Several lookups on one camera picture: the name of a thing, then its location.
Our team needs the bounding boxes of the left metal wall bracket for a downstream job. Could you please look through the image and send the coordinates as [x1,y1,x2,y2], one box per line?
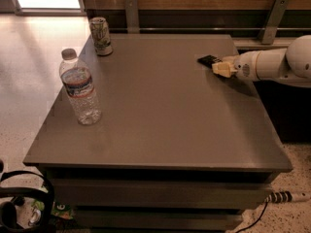
[124,0,140,34]

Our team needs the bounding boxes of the right metal wall bracket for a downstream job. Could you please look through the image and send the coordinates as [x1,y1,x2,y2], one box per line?
[259,0,291,45]

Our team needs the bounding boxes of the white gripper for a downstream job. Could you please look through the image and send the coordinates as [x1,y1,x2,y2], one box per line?
[212,51,259,82]

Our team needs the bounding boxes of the black rxbar chocolate wrapper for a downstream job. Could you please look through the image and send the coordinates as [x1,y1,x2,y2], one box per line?
[197,55,221,68]

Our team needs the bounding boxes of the black cable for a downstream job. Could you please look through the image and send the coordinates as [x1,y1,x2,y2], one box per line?
[233,201,270,233]

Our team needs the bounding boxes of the black headphones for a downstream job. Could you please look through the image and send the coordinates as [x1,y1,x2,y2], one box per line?
[0,161,56,233]

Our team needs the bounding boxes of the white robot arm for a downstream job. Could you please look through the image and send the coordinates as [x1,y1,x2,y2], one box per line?
[212,35,311,88]

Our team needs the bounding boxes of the metal wall bracket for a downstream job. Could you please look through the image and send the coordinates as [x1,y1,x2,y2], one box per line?
[124,0,140,34]
[259,0,291,45]

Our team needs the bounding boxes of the white green soda can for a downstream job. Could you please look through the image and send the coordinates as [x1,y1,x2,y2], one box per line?
[89,17,113,56]

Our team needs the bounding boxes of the striped black white handle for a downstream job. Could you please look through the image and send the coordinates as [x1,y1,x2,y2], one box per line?
[264,191,311,204]

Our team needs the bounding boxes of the green snack bag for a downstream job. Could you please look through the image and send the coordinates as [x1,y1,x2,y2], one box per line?
[32,200,74,219]

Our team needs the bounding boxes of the clear plastic water bottle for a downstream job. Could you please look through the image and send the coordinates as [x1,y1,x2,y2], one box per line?
[59,49,102,125]

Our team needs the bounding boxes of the grey drawer cabinet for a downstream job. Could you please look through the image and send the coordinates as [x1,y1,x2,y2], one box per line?
[24,34,292,233]

